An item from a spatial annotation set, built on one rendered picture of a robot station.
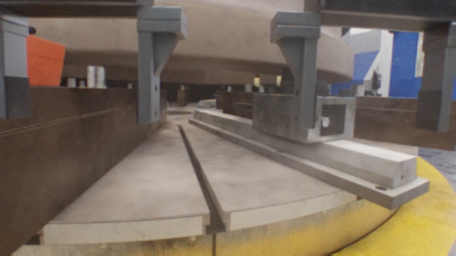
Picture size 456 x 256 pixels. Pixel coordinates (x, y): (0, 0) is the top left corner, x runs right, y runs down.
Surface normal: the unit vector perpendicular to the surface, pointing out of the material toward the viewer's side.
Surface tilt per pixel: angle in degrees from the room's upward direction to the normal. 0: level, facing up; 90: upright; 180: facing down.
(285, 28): 90
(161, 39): 90
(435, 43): 90
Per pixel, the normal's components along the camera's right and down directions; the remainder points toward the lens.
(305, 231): 0.40, 0.11
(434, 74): -1.00, -0.03
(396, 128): -0.63, 0.06
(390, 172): -0.83, -0.29
